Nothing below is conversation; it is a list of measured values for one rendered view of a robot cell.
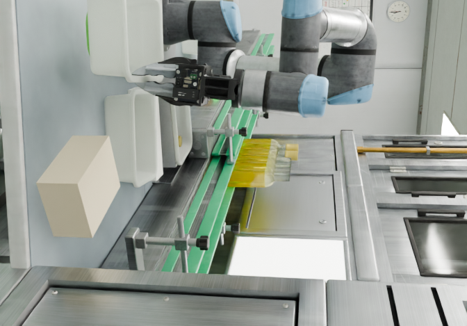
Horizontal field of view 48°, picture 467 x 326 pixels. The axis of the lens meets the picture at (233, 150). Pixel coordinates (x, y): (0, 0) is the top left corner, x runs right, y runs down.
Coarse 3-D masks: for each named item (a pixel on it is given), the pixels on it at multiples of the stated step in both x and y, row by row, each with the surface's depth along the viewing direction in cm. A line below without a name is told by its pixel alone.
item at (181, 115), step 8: (176, 112) 162; (184, 112) 161; (176, 120) 146; (184, 120) 162; (176, 128) 146; (184, 128) 163; (176, 136) 147; (184, 136) 164; (176, 144) 148; (184, 144) 164; (176, 152) 149; (184, 152) 159; (176, 160) 151; (184, 160) 156
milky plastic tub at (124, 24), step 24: (96, 0) 90; (120, 0) 88; (144, 0) 104; (96, 24) 91; (120, 24) 90; (144, 24) 109; (96, 48) 91; (120, 48) 90; (144, 48) 110; (96, 72) 93; (120, 72) 91
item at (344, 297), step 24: (336, 288) 80; (360, 288) 79; (384, 288) 79; (408, 288) 79; (432, 288) 79; (456, 288) 78; (336, 312) 75; (360, 312) 75; (384, 312) 74; (408, 312) 74; (432, 312) 74; (456, 312) 74
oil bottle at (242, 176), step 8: (240, 168) 170; (248, 168) 169; (256, 168) 169; (264, 168) 169; (232, 176) 168; (240, 176) 168; (248, 176) 167; (256, 176) 167; (264, 176) 167; (272, 176) 167; (232, 184) 169; (240, 184) 169; (248, 184) 169; (256, 184) 168; (264, 184) 168
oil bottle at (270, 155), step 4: (240, 152) 181; (244, 152) 181; (248, 152) 181; (252, 152) 181; (256, 152) 180; (260, 152) 180; (264, 152) 180; (268, 152) 180; (272, 152) 180; (240, 156) 178; (244, 156) 178; (248, 156) 178; (252, 156) 178; (256, 156) 177; (260, 156) 177; (264, 156) 177; (268, 156) 177; (272, 156) 177; (276, 156) 180; (276, 160) 178
